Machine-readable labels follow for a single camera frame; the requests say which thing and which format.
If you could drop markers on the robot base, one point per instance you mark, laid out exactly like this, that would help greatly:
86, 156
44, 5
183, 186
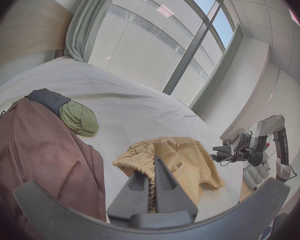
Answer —
256, 171

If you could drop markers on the bed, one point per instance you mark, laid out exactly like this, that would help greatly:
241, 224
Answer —
130, 109

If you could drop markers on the pale yellow shorts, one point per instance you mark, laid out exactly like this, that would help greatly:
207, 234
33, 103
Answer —
190, 159

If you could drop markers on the green garment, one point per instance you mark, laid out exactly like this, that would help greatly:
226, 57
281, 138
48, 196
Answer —
81, 120

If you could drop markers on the window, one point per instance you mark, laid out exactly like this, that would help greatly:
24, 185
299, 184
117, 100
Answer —
150, 39

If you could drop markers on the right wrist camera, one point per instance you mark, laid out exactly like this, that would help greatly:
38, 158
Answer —
244, 139

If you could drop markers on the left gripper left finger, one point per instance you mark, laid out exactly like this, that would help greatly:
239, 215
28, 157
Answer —
130, 199

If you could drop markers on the blue-green curtain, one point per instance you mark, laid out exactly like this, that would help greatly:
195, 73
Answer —
87, 26

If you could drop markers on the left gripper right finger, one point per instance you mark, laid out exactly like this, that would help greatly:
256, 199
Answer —
170, 194

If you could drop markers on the black garment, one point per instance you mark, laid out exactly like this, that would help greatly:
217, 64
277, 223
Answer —
48, 99

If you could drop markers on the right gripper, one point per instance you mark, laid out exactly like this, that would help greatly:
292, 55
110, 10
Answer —
228, 154

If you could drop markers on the brown garment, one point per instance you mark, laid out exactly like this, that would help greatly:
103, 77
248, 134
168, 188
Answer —
40, 149

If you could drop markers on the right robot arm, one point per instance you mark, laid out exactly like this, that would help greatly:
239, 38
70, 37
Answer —
267, 134

